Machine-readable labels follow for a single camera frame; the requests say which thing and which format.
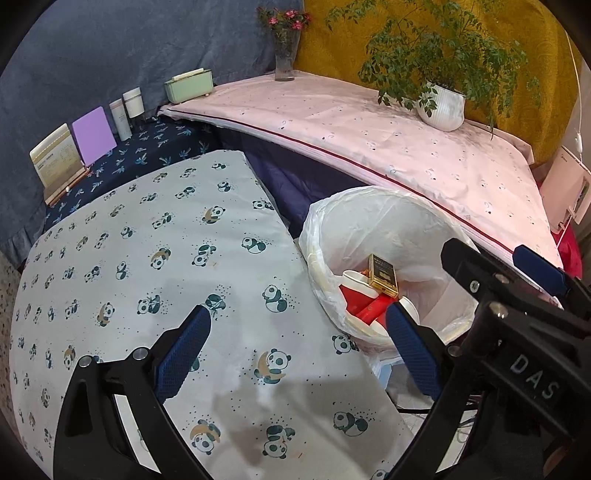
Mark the bin with white bag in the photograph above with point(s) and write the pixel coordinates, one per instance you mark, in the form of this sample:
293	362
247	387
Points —
383	217

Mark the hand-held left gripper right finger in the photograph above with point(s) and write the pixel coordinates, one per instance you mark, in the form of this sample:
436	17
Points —
411	350

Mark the yellow cloth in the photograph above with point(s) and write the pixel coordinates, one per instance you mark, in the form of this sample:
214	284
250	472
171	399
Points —
323	50

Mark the glass vase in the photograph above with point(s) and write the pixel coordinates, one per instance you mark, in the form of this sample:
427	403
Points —
286	57

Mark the wooden book stand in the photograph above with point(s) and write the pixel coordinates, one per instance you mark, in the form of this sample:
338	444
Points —
69	184

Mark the white jar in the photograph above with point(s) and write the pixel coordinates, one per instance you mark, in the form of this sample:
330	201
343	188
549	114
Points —
134	102

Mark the green leafy plant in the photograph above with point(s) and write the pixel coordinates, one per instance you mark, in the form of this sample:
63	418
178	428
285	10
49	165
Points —
438	41

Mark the pink sheet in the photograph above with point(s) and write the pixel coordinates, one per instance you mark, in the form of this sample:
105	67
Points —
369	134

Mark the white appliance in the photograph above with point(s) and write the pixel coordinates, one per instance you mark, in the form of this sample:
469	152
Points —
565	184

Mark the dark navy cloth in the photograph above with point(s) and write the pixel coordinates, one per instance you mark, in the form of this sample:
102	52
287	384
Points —
286	180

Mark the pink flower bunch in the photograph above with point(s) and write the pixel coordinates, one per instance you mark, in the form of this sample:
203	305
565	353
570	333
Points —
286	17

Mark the large red paper cup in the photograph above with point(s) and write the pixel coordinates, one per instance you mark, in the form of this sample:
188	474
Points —
374	311

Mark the beige standing calendar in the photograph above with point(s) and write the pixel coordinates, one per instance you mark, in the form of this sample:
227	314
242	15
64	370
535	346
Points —
55	159

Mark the black and gold box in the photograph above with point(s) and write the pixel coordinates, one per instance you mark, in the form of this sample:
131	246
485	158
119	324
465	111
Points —
383	272

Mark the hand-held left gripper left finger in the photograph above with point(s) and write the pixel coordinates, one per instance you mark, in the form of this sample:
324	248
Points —
182	355

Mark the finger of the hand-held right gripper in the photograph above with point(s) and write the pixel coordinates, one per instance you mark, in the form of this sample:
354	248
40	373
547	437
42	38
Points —
540	267
475	272

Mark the panda print tablecloth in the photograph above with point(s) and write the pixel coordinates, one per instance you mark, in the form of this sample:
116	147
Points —
161	286

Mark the white tube bottle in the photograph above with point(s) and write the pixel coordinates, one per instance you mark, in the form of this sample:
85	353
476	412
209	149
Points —
121	120

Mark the red cloth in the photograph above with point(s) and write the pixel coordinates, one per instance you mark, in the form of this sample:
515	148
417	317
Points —
575	249

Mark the white plant pot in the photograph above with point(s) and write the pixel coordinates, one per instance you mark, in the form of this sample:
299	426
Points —
443	108

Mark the grey-blue cloth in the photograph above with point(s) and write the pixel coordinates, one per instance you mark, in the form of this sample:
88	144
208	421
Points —
92	46

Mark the green tissue box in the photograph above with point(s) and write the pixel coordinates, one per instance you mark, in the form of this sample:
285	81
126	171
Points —
189	85

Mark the dark blue printed cloth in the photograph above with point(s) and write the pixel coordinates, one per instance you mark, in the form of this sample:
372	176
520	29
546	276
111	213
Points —
147	147

